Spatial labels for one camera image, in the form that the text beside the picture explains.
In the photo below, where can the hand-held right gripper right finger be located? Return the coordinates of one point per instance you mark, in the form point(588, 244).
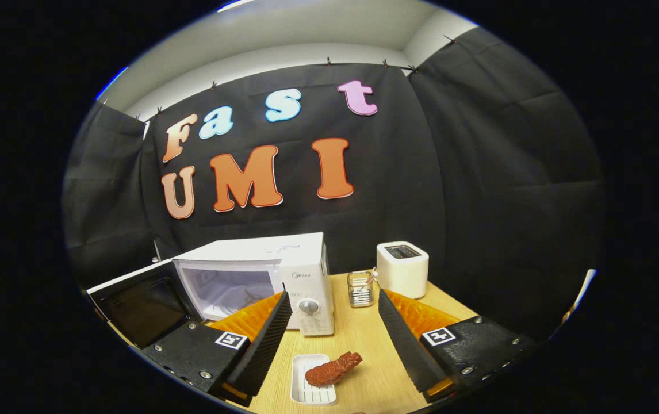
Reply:
point(404, 345)

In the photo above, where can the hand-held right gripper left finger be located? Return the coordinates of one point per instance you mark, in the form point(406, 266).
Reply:
point(266, 345)

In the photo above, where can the red-brown meat piece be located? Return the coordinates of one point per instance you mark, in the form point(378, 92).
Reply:
point(332, 371)

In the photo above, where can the white microwave oven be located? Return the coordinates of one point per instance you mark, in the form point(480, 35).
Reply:
point(306, 259)

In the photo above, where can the white ridged tray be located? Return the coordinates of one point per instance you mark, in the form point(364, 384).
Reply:
point(306, 395)

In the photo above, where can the clear toothpick holder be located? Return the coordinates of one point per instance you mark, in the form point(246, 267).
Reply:
point(360, 292)

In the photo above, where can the white toaster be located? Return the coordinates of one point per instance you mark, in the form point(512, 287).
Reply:
point(403, 273)

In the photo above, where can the black backdrop cloth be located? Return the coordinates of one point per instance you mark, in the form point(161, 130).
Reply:
point(479, 201)

